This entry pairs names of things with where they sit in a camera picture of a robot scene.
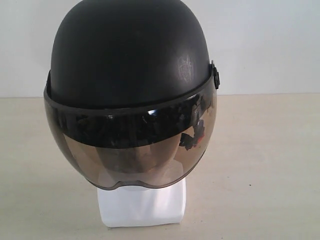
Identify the black helmet with tinted visor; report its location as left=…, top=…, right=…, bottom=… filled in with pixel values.
left=43, top=0, right=220, bottom=191

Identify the white mannequin head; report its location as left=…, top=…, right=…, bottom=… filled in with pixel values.
left=97, top=179, right=187, bottom=228

